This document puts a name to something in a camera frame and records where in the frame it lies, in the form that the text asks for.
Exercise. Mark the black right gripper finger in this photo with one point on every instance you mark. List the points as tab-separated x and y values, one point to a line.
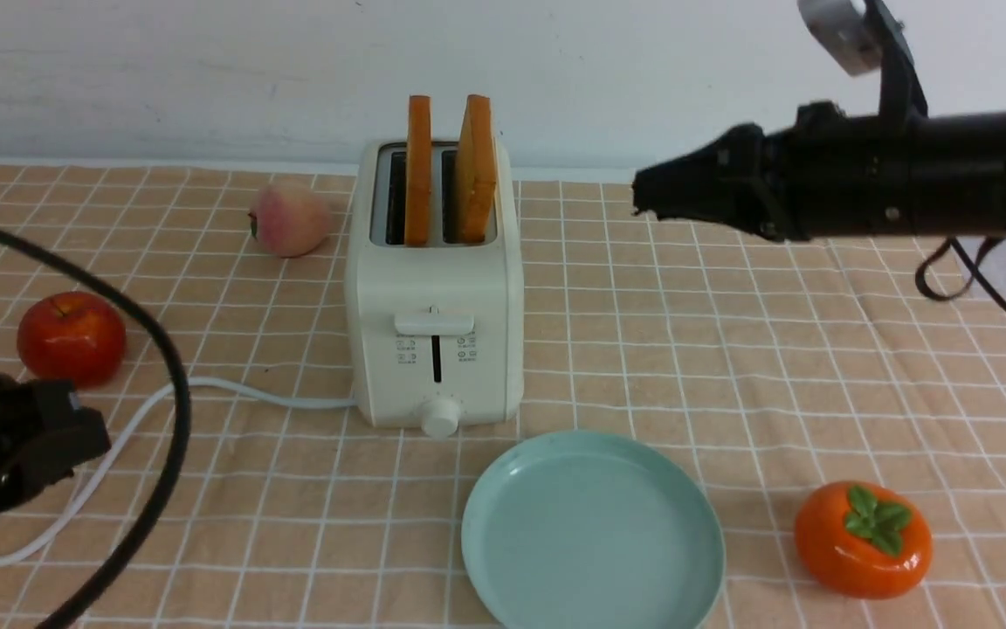
712	211
687	179

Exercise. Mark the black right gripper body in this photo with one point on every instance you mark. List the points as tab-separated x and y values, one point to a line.
812	180

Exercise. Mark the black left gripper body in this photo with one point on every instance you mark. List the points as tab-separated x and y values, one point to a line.
45	433

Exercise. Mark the toast slice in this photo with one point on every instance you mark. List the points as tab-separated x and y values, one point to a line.
476	174
417	189

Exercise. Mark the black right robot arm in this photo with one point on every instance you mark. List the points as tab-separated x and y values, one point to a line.
942	177

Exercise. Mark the red apple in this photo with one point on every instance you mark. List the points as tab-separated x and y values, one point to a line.
72	335

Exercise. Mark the orange checkered tablecloth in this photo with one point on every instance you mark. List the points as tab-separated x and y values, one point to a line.
762	371

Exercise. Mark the white two-slot toaster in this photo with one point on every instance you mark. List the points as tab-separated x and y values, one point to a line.
436	332

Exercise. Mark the light blue plate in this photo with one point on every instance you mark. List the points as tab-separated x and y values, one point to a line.
591	530

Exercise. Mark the orange persimmon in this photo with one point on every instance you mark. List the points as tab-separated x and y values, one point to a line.
863	540

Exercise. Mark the pink peach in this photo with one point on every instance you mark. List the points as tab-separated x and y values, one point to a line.
289	220

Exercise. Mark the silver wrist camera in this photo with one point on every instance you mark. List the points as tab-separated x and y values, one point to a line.
863	37

